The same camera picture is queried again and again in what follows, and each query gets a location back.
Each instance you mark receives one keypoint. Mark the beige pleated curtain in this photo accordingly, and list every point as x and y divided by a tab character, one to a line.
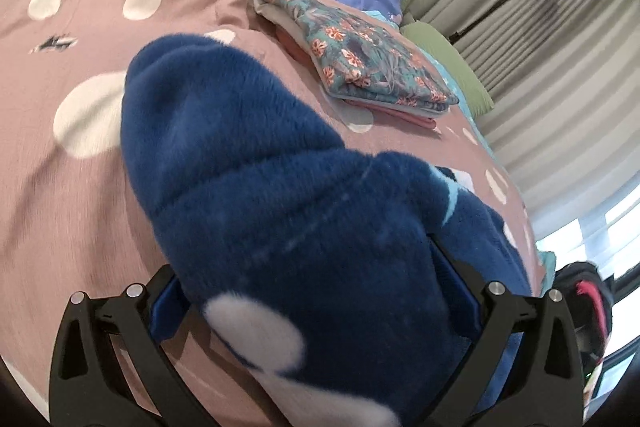
564	77

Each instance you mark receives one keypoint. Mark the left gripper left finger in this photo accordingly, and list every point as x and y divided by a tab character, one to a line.
87	386

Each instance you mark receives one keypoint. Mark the grey folded garment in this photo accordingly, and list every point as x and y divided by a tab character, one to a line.
300	41

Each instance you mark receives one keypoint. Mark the pink polka dot bedspread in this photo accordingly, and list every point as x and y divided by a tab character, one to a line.
69	221

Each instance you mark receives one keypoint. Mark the floral folded garment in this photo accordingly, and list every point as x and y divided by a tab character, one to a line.
360	46

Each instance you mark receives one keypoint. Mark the navy fleece star pajama top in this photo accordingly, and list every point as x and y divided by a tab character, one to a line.
326	271

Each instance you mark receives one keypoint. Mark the green pillow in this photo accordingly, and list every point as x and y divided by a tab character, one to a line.
431	41

